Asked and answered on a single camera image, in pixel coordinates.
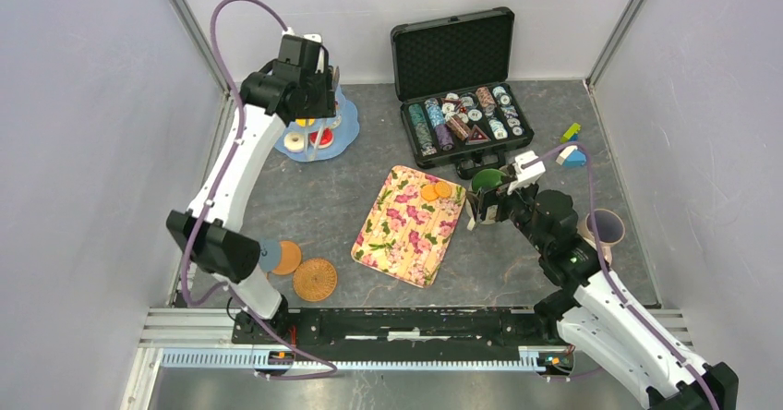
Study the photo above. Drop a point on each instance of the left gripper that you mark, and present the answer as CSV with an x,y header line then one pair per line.
x,y
326,107

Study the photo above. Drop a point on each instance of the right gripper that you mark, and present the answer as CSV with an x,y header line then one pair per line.
x,y
510,187

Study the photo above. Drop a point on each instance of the red glazed donut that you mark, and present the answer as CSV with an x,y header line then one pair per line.
x,y
321,139

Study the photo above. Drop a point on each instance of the round orange biscuit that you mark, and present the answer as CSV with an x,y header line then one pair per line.
x,y
429,193
442,189

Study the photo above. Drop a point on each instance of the white glazed donut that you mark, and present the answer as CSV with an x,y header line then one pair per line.
x,y
295,142

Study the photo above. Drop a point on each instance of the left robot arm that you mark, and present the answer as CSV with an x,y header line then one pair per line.
x,y
208,231

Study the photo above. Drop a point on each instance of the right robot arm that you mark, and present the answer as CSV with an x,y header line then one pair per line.
x,y
591,309

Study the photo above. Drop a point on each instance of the green-inside floral mug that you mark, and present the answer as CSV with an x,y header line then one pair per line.
x,y
487,186

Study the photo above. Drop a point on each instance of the colourful toy block stack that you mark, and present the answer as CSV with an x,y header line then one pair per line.
x,y
571,156

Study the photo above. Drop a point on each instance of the blue three-tier cake stand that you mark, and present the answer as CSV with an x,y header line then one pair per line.
x,y
345,127

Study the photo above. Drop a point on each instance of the black poker chip case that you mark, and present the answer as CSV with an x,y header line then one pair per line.
x,y
450,77

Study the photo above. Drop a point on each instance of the beige mug purple inside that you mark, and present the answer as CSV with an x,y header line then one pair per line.
x,y
609,227

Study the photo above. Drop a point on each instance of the floral rectangular tray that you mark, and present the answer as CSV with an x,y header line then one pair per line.
x,y
404,236

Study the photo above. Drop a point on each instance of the blue smiley coaster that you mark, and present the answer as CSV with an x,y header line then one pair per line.
x,y
270,254

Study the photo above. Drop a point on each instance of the cork coaster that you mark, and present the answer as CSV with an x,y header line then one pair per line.
x,y
290,260

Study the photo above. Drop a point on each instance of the woven rattan coaster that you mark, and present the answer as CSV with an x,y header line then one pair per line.
x,y
315,280

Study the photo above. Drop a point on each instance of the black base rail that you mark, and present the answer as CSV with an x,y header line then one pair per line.
x,y
501,325

